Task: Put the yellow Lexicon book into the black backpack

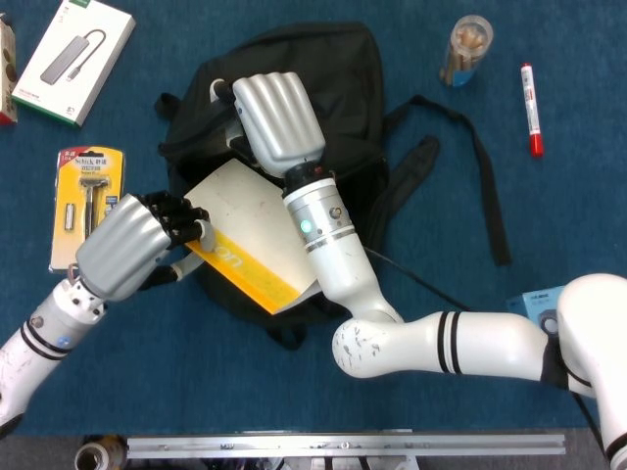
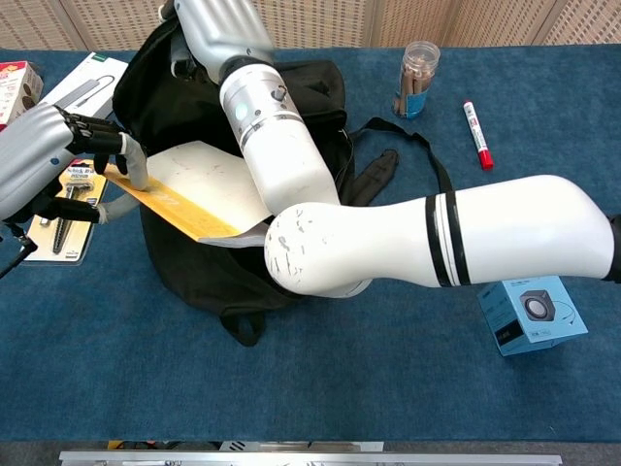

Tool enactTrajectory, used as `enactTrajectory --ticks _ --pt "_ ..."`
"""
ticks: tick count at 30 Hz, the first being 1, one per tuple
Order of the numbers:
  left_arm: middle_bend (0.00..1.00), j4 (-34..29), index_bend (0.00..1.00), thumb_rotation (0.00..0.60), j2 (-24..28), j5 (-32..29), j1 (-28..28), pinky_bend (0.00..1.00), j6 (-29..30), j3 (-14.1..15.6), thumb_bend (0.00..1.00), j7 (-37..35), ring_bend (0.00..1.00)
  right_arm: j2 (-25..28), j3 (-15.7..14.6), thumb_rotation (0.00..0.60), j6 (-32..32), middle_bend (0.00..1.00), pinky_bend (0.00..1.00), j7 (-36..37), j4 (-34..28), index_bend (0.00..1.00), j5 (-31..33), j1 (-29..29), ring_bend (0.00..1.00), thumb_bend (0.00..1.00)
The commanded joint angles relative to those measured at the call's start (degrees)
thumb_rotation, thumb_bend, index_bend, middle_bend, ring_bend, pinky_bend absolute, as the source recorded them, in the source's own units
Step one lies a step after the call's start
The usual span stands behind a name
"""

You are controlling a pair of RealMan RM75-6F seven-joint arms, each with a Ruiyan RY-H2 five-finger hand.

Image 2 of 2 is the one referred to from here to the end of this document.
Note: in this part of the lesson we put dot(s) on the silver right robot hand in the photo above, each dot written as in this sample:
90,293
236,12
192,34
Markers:
218,29

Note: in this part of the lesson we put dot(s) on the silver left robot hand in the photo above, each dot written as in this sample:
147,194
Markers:
29,155

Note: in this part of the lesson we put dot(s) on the black fabric backpack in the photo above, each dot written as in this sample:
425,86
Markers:
160,97

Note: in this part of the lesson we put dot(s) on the white and yellow book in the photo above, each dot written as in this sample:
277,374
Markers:
204,175

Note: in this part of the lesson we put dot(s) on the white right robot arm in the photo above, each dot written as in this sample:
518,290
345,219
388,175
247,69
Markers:
485,233

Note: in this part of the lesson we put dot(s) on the red cookie box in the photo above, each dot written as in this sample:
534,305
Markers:
17,92

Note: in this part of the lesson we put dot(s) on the yellow razor blister pack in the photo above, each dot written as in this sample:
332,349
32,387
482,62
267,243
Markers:
73,238

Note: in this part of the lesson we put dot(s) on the white USB hub box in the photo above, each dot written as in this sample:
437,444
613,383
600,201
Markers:
92,73

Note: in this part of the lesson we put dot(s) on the clear jar of wooden pencils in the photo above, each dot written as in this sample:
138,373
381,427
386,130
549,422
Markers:
416,73

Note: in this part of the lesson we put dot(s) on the woven beige folding screen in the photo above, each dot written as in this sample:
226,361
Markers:
436,22

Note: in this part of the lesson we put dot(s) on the red and white marker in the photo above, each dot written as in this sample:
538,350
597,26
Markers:
478,136

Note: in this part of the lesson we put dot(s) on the blue felt table cover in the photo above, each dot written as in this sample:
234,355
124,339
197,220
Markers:
339,388

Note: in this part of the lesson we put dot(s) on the light blue speaker box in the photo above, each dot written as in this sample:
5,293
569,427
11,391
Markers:
529,320

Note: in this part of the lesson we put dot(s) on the aluminium frame rail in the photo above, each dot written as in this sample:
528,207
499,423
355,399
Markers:
310,458

